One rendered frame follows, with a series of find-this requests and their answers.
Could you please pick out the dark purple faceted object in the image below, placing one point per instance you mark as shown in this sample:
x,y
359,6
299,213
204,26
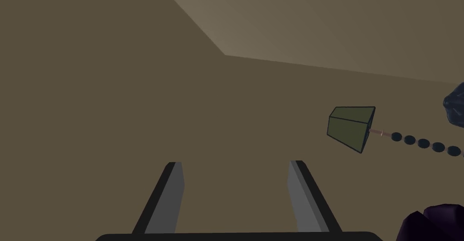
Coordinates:
x,y
435,224

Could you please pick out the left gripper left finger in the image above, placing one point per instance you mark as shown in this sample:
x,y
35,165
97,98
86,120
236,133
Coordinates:
x,y
163,204

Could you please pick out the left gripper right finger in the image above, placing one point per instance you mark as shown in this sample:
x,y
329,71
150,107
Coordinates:
x,y
308,204

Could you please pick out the floor lamp with olive shade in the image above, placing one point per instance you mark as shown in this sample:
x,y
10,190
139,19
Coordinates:
x,y
349,129

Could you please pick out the dark rounded object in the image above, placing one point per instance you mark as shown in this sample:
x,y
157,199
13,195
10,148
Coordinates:
x,y
455,105

